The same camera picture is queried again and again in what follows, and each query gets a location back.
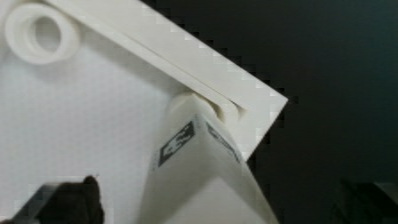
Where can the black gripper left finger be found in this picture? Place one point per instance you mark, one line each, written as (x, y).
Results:
(63, 204)

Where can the white desk top tray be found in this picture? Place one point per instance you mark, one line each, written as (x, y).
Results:
(99, 62)

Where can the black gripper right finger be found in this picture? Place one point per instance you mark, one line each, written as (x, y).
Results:
(366, 203)

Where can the white desk leg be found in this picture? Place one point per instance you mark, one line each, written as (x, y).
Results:
(202, 188)

